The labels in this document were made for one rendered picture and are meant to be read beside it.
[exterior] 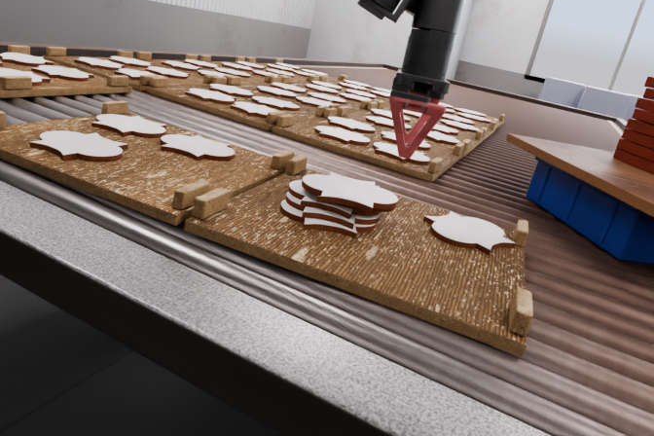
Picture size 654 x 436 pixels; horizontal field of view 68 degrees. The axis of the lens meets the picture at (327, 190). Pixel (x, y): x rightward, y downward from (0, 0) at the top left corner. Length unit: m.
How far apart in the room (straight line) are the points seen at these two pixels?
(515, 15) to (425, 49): 5.47
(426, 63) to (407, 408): 0.39
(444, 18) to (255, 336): 0.42
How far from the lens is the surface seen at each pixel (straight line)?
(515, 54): 6.06
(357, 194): 0.68
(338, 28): 5.91
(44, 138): 0.87
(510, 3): 6.11
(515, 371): 0.54
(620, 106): 5.11
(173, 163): 0.83
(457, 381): 0.49
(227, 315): 0.49
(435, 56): 0.63
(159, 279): 0.54
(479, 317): 0.56
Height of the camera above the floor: 1.19
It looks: 18 degrees down
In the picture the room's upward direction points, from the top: 12 degrees clockwise
